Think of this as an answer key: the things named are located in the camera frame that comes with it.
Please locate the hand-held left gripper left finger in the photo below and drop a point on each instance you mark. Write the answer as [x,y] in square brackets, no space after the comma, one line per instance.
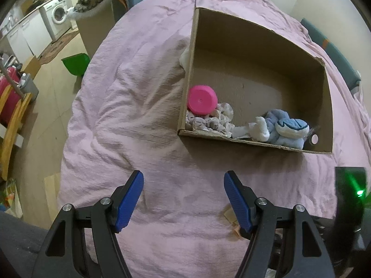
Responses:
[130,199]

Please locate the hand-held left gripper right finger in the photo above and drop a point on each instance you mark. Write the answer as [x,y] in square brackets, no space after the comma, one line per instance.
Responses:
[236,199]

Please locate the white sock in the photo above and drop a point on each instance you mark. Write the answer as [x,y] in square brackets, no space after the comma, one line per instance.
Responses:
[258,129]

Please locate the light blue fuzzy sock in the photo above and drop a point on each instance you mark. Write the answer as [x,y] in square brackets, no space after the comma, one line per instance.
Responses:
[287,143]

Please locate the grey lace scrunchie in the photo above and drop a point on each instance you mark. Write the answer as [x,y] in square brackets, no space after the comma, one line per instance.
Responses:
[205,124]

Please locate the white ruffled scrunchie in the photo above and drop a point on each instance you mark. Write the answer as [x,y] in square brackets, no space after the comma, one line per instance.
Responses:
[224,111]

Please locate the pink rubber duck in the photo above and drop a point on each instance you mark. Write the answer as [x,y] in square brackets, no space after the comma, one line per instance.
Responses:
[201,100]

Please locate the tan cardboard piece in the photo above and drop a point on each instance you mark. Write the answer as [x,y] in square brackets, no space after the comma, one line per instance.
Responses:
[232,215]

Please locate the light wooden board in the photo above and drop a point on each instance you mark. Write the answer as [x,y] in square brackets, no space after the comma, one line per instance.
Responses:
[52,188]

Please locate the pink bed blanket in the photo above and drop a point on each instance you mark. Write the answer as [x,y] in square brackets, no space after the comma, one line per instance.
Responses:
[145,107]

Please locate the colourful bag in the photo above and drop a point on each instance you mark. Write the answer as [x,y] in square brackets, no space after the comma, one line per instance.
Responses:
[11,198]

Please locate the person's grey clothing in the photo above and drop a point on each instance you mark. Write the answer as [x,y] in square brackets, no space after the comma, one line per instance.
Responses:
[20,246]

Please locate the yellow wooden chair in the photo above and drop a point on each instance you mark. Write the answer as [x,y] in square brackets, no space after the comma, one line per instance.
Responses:
[13,133]

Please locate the green plastic bin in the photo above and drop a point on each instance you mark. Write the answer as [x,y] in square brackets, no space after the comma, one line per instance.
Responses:
[76,65]

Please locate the grey trash bin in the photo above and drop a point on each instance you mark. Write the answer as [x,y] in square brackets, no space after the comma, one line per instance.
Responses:
[29,88]

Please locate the white cloth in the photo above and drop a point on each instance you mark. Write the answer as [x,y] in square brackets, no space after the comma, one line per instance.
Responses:
[185,58]

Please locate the teal headboard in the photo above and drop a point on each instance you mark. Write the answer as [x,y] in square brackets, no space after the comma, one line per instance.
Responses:
[333,52]

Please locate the pink suitcase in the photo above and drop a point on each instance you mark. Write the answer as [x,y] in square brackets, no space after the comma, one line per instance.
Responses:
[8,98]

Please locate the small cardboard floor box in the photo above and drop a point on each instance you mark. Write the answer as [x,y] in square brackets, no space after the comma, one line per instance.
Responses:
[30,68]

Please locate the brown patterned rug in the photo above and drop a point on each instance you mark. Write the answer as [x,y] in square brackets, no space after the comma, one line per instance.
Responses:
[58,47]

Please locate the beige armchair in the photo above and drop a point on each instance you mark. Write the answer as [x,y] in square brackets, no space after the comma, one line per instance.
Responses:
[92,26]

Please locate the white kitchen cabinets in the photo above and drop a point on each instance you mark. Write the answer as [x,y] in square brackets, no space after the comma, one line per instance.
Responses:
[29,36]

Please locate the white washing machine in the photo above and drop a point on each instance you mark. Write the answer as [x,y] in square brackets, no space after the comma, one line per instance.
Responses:
[56,16]

